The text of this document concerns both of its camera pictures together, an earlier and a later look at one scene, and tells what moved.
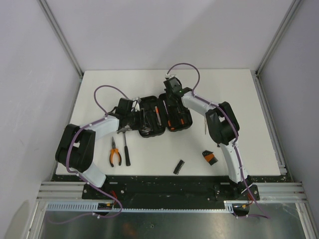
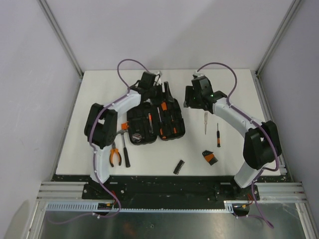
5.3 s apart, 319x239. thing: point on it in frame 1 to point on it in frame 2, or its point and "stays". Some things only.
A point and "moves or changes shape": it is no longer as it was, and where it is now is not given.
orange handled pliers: [113, 150] stays
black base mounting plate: [172, 189] stays
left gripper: [143, 122] to [167, 94]
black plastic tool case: [157, 114] moves or changes shape
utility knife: [157, 111] to [151, 129]
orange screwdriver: [169, 124] to [161, 133]
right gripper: [171, 105] to [190, 92]
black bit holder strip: [179, 167] stays
